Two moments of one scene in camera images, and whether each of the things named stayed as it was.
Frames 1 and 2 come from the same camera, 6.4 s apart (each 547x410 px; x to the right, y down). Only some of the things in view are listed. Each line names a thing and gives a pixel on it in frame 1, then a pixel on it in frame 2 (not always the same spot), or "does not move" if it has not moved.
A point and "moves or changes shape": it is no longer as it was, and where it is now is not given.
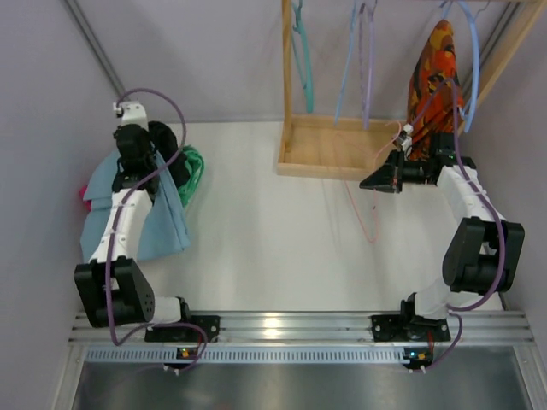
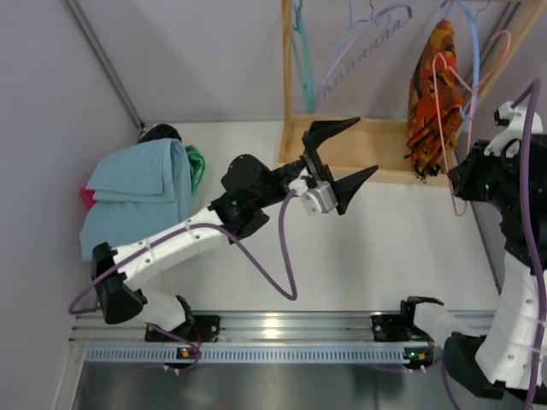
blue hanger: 467,117 does not move
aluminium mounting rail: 480,327 does not move
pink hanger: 375,190 → 471,86
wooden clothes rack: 350,148 does not move
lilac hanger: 366,50 moves or changes shape
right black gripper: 399,169 → 463,176
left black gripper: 132,137 → 318,166
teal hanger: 302,55 does not move
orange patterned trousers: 436,100 does not move
